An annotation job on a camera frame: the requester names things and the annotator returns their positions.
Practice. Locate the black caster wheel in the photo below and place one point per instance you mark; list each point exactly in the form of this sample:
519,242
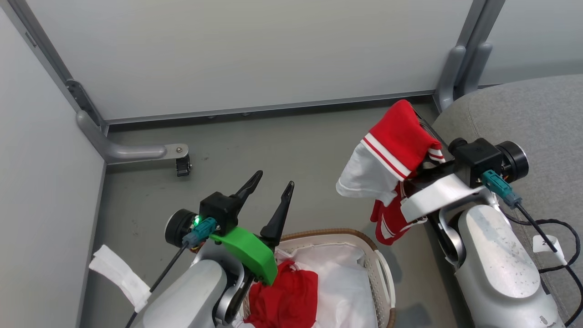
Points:
183,166

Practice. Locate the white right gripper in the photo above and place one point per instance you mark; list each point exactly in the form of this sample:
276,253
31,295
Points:
437,196

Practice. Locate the grey partition corner post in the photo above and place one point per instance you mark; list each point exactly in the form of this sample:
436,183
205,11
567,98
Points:
41,43

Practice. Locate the red white striped garment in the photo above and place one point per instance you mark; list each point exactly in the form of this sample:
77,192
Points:
396,132

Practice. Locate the white laundry basket brown rim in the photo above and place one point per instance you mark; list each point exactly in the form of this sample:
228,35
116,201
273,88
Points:
385,291

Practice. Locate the grey partition bottom rail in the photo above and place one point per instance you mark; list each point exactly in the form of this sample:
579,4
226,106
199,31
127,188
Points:
273,108

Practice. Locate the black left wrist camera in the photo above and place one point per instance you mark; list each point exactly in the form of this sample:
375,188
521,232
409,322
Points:
218,210

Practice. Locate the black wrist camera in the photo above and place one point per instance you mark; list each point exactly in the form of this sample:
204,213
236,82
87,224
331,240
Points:
478,157
218,210

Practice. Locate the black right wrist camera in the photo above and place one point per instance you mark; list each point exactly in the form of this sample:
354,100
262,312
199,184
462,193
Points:
478,157

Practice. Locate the black post hinge bracket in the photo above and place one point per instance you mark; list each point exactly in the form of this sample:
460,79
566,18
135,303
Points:
84,102

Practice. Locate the plain red garment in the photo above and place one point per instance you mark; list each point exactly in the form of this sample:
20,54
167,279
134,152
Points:
287,300

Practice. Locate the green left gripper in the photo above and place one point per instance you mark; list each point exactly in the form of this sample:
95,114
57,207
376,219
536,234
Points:
248,255

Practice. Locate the grey partition foot leg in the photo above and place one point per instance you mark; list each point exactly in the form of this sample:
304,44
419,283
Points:
448,77
477,66

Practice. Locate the grey partition double post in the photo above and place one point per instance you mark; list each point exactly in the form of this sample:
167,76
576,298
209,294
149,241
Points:
480,23

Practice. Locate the grey fabric sofa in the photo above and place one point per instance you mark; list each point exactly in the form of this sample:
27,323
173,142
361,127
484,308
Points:
546,114

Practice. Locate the white tape flag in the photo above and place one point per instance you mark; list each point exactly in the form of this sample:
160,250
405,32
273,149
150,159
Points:
119,275

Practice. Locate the white basket liner cloth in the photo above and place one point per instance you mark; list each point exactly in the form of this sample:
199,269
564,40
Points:
346,282

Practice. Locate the grey partition foot bar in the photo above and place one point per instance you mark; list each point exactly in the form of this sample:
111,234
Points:
132,152

